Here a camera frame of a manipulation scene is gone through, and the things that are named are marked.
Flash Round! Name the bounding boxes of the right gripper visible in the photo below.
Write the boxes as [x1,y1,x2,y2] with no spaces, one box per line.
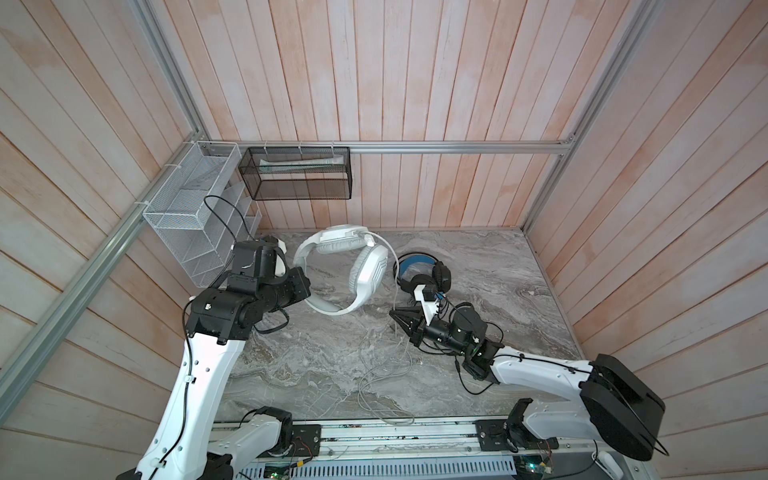
[393,305,471,357]

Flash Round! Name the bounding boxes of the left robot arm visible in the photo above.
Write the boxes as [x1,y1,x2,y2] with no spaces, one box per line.
[120,267,310,479]

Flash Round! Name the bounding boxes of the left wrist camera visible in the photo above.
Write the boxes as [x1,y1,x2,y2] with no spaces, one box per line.
[261,235,287,278]

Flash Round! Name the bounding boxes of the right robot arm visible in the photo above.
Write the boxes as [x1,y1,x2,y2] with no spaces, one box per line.
[389,302,669,461]

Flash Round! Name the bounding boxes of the white wire mesh shelf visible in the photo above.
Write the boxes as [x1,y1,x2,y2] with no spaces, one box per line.
[144,141,262,288]

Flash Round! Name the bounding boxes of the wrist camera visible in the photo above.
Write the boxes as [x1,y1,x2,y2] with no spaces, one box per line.
[413,284,442,325]
[261,235,287,278]

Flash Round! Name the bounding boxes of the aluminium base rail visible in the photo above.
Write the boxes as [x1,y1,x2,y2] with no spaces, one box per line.
[206,413,649,480]

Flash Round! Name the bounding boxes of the black and blue headphones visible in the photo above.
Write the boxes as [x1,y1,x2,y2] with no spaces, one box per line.
[392,251,452,294]

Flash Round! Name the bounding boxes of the white headphones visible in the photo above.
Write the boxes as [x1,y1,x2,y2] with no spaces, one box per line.
[292,224,391,317]

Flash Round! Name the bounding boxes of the horizontal aluminium wall rail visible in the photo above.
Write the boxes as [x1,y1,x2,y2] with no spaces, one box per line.
[204,140,575,155]

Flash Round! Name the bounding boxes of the black headphone cable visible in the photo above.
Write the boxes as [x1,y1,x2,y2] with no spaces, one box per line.
[413,299,511,397]

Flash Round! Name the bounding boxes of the black wire mesh basket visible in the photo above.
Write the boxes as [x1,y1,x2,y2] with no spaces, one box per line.
[238,146,353,201]

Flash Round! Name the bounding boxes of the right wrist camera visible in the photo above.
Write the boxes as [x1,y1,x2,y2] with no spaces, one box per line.
[413,284,442,325]

